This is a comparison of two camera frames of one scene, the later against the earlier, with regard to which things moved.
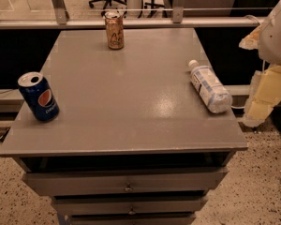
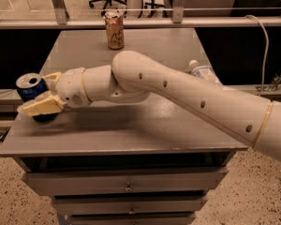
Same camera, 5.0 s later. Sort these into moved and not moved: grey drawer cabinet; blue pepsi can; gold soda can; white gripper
Moved: white gripper
Not moved: gold soda can; blue pepsi can; grey drawer cabinet
